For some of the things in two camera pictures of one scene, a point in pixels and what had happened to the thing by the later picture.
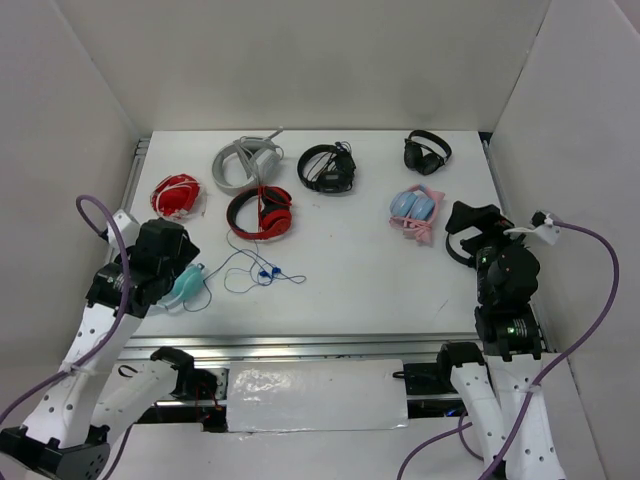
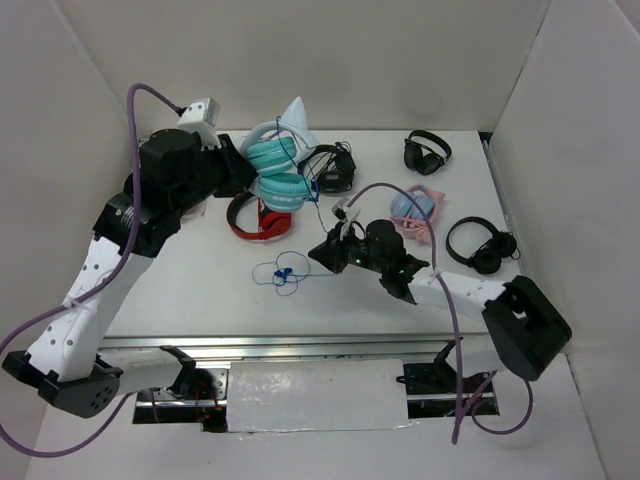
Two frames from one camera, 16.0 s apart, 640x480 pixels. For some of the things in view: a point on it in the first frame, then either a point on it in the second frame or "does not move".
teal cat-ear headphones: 186,287 → 274,150
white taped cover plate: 271,396 does not move
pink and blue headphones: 413,211 does not move
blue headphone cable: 273,273 → 286,272
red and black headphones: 277,215 does not move
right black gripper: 463,215 → 331,252
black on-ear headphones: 415,159 does not move
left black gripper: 187,252 → 239,174
